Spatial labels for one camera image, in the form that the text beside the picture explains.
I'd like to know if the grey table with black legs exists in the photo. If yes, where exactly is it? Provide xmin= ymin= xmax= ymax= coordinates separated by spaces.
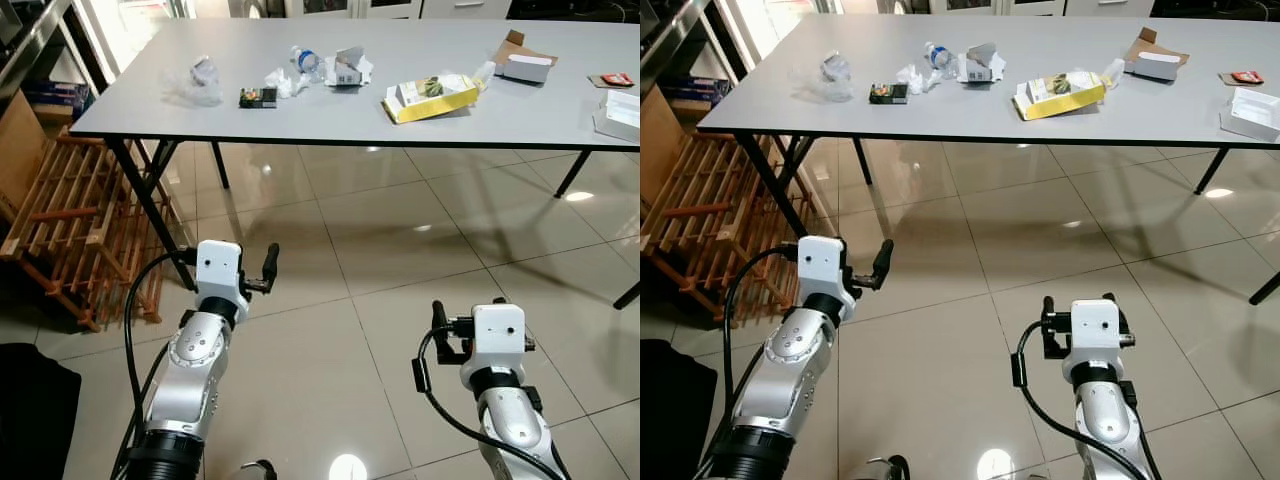
xmin=695 ymin=12 xmax=1280 ymax=306
xmin=68 ymin=18 xmax=641 ymax=311

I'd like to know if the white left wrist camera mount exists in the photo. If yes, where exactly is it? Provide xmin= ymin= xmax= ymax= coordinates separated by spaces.
xmin=797 ymin=236 xmax=854 ymax=323
xmin=195 ymin=240 xmax=250 ymax=313

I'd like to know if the flat blue box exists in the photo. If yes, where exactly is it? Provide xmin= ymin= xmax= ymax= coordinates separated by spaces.
xmin=660 ymin=78 xmax=731 ymax=109
xmin=22 ymin=80 xmax=93 ymax=113

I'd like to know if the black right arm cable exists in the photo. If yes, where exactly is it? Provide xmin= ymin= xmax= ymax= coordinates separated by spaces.
xmin=412 ymin=328 xmax=571 ymax=480
xmin=1010 ymin=320 xmax=1166 ymax=480

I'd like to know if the brown cardboard sheet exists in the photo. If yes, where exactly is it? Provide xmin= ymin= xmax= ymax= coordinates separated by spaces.
xmin=0 ymin=90 xmax=48 ymax=223
xmin=640 ymin=88 xmax=684 ymax=216

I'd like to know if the metal shelf frame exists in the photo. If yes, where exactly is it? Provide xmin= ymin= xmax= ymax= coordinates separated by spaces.
xmin=640 ymin=0 xmax=746 ymax=96
xmin=0 ymin=0 xmax=111 ymax=101

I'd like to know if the open white box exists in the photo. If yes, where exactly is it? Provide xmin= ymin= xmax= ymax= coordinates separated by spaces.
xmin=1219 ymin=86 xmax=1280 ymax=143
xmin=593 ymin=88 xmax=641 ymax=142

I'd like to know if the wooden slatted rack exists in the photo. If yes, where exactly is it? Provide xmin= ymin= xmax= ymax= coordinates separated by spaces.
xmin=0 ymin=125 xmax=191 ymax=333
xmin=640 ymin=125 xmax=816 ymax=323

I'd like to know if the brown cardboard box white side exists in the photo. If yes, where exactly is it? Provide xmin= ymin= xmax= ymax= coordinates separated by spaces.
xmin=1123 ymin=27 xmax=1191 ymax=82
xmin=493 ymin=29 xmax=559 ymax=85

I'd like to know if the crushed white grey carton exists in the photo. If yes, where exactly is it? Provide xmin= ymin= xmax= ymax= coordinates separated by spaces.
xmin=323 ymin=45 xmax=375 ymax=88
xmin=957 ymin=43 xmax=1007 ymax=85

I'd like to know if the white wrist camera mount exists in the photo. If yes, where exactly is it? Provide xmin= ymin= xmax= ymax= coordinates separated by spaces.
xmin=1069 ymin=299 xmax=1124 ymax=369
xmin=797 ymin=236 xmax=854 ymax=323
xmin=195 ymin=240 xmax=250 ymax=313
xmin=471 ymin=303 xmax=529 ymax=373

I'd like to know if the clear plastic bag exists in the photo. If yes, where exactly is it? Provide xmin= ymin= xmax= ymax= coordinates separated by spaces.
xmin=165 ymin=55 xmax=226 ymax=108
xmin=795 ymin=50 xmax=857 ymax=103

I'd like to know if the flattened yellow white box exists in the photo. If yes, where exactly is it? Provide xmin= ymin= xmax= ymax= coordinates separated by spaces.
xmin=383 ymin=74 xmax=483 ymax=125
xmin=1013 ymin=70 xmax=1111 ymax=122

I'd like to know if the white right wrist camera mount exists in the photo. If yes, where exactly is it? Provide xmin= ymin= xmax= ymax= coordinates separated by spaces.
xmin=1069 ymin=299 xmax=1124 ymax=369
xmin=471 ymin=303 xmax=529 ymax=373

